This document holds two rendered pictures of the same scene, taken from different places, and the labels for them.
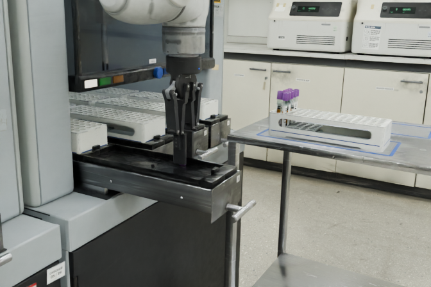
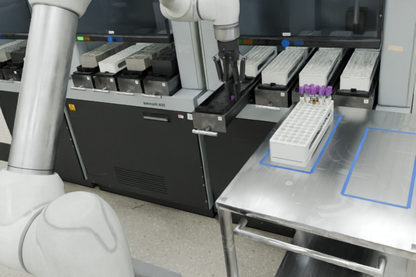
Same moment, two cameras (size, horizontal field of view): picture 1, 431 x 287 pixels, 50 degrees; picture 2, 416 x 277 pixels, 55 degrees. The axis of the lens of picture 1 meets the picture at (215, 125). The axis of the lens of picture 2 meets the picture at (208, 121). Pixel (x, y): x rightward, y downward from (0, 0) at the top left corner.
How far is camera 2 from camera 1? 165 cm
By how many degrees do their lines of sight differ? 87
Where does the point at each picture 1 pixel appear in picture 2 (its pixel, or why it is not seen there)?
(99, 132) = (247, 68)
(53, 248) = (190, 106)
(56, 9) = not seen: hidden behind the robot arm
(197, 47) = (218, 36)
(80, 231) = not seen: hidden behind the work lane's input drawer
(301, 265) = (390, 265)
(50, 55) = (210, 24)
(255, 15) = not seen: outside the picture
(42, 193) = (209, 85)
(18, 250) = (174, 99)
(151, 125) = (268, 75)
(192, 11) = (207, 17)
